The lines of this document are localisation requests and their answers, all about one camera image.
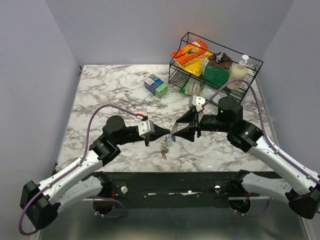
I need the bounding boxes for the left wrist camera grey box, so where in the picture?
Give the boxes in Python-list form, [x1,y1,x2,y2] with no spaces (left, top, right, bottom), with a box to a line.
[137,119,155,137]

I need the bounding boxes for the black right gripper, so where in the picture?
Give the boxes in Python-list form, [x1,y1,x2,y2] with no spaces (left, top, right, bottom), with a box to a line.
[173,108,231,143]

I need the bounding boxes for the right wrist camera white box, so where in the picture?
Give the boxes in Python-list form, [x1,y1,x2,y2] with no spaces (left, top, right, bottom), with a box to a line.
[188,95,206,113]

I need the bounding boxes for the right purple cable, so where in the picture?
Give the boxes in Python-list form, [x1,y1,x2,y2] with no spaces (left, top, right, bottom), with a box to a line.
[201,78,320,218]

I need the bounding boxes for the green brown paper bag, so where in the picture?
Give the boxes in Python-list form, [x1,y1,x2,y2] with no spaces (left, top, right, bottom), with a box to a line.
[201,52,233,87]

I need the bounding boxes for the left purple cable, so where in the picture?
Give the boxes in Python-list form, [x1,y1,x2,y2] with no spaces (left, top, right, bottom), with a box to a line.
[19,104,146,236]

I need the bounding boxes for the cream pump soap bottle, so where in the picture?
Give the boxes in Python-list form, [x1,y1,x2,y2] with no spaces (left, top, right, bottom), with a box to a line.
[226,54,250,90]

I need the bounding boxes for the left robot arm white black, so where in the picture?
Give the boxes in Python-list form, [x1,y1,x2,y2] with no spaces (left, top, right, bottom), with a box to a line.
[18,115,170,236]

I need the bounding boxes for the metal disc with keyrings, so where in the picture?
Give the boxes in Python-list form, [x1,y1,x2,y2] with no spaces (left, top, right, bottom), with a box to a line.
[160,122,179,160]

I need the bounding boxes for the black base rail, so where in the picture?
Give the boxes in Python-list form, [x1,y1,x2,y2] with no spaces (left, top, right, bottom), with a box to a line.
[92,171,248,209]

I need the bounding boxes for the green white snack pouch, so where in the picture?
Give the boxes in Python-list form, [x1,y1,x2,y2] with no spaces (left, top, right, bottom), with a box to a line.
[178,78,217,101]

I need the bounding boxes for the yellow snack bag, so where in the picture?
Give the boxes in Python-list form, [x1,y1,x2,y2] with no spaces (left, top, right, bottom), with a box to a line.
[175,51,213,77]

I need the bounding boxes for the black wire rack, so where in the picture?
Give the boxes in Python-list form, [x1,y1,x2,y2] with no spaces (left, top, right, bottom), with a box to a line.
[168,31,264,103]

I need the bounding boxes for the orange razor package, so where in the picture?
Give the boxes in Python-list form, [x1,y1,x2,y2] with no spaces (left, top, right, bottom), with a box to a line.
[170,39,208,66]

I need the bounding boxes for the blue green box stack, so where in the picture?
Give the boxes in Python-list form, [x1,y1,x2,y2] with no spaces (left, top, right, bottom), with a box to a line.
[144,74,168,99]

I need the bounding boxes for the purple cable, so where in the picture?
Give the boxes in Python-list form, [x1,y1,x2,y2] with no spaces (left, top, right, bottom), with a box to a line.
[201,78,320,218]
[19,104,146,236]

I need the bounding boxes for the blue tag key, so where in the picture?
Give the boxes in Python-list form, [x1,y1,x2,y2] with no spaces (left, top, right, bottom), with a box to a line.
[171,134,176,142]

